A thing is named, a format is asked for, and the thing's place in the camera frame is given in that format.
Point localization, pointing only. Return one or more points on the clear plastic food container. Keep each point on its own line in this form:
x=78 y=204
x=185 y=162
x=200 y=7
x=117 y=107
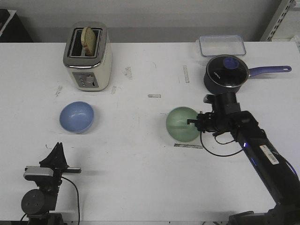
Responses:
x=213 y=45

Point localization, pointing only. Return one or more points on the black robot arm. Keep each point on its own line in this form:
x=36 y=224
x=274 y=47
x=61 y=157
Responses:
x=39 y=204
x=275 y=171

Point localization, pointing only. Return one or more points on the green bowl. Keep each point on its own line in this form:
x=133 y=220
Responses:
x=177 y=127

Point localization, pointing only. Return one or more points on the toast slice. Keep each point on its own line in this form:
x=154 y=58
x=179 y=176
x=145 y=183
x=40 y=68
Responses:
x=88 y=41

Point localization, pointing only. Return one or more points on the blue bowl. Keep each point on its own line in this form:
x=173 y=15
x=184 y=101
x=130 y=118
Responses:
x=77 y=117

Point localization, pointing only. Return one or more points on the dark blue saucepan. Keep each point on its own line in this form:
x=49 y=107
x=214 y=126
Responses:
x=216 y=89

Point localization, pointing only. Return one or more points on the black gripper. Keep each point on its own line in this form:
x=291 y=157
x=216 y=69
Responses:
x=209 y=122
x=53 y=160

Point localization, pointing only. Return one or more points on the glass pot lid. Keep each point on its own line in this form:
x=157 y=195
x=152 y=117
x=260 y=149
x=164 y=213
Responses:
x=227 y=71

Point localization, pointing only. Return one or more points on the white metal shelf rail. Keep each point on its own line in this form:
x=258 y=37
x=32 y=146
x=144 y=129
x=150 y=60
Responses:
x=285 y=23

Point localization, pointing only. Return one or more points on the cream and steel toaster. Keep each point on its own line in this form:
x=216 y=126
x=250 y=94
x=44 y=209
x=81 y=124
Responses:
x=89 y=73

